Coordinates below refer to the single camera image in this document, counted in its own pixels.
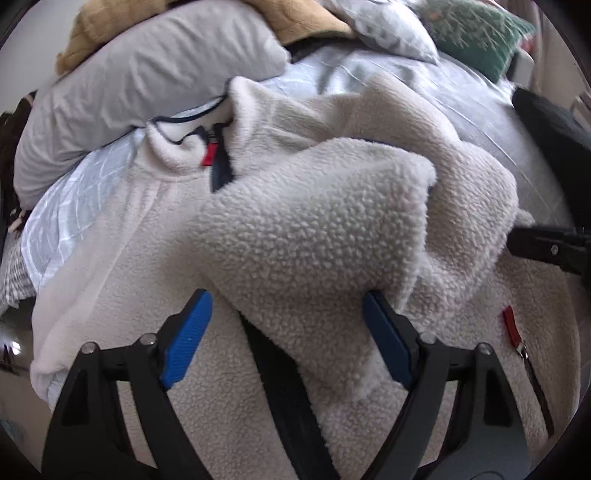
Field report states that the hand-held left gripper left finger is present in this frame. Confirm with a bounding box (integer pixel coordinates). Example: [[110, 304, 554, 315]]
[[41, 289, 214, 480]]

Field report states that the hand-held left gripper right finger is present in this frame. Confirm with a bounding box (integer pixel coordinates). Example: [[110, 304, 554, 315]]
[[362, 290, 530, 480]]

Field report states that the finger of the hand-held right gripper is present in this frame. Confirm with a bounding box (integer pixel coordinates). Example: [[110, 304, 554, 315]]
[[507, 225, 591, 278]]

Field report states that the cream fleece jacket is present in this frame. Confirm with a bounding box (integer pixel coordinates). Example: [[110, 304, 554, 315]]
[[30, 74, 575, 480]]

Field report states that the dark cloth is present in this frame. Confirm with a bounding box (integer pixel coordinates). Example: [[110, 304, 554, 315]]
[[512, 87, 591, 188]]

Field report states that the light grey checked duvet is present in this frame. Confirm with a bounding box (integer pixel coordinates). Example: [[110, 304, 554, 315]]
[[0, 46, 587, 407]]

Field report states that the grey gingham sheet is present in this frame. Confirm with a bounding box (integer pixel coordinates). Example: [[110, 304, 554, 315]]
[[0, 237, 38, 317]]

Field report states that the green patterned pillow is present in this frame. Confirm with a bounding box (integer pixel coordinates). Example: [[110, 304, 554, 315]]
[[416, 0, 536, 83]]

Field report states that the grey patterned pillow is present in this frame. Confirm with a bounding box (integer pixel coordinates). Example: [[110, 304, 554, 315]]
[[323, 0, 440, 64]]

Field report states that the tan plush blanket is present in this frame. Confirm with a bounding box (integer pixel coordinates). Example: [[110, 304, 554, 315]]
[[56, 0, 356, 75]]

